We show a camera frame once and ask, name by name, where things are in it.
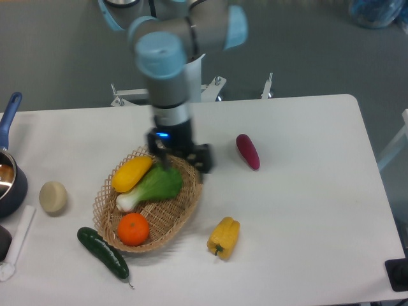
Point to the yellow bell pepper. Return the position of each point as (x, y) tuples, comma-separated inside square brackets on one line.
[(224, 238)]

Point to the white plastic utensil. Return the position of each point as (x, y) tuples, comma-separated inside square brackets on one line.
[(8, 266)]

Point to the beige round potato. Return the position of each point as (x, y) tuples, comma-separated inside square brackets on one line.
[(53, 197)]

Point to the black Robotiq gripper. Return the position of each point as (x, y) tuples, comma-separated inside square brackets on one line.
[(178, 141)]

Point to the yellow mango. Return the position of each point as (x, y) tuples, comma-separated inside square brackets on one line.
[(130, 173)]

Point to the orange tangerine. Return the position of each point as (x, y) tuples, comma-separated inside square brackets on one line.
[(133, 229)]

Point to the dark round object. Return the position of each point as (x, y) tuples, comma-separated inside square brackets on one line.
[(5, 242)]

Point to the blue handled saucepan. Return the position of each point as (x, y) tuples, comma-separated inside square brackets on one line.
[(14, 184)]

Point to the blue plastic bag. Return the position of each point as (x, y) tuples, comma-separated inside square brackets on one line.
[(375, 14)]

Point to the purple sweet potato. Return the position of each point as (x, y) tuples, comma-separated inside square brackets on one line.
[(248, 151)]

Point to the green bok choy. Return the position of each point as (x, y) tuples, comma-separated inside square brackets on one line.
[(157, 185)]

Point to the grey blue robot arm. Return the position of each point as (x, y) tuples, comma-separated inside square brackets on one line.
[(163, 40)]

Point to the dark green cucumber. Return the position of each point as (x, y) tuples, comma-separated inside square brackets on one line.
[(104, 252)]

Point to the woven wicker basket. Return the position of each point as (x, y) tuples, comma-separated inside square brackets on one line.
[(165, 218)]

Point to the white frame at right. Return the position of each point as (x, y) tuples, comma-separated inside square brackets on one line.
[(395, 146)]

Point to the black device at edge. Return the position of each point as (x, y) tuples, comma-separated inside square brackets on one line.
[(397, 273)]

